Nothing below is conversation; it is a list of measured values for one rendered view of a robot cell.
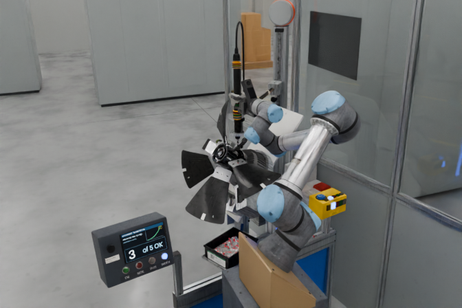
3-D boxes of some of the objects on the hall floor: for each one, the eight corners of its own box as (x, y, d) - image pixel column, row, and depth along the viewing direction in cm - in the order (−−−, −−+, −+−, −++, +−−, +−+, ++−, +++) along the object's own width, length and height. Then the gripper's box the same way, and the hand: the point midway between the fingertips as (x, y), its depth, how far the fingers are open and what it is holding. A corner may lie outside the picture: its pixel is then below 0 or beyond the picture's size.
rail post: (322, 353, 257) (329, 240, 230) (326, 357, 254) (335, 243, 227) (316, 356, 255) (324, 242, 228) (321, 361, 252) (329, 246, 225)
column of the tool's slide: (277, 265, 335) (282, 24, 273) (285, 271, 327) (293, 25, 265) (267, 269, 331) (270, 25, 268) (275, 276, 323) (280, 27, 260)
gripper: (247, 119, 199) (223, 108, 216) (267, 115, 205) (242, 104, 222) (247, 101, 196) (222, 91, 213) (267, 97, 202) (242, 87, 219)
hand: (234, 93), depth 215 cm, fingers closed on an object, 4 cm apart
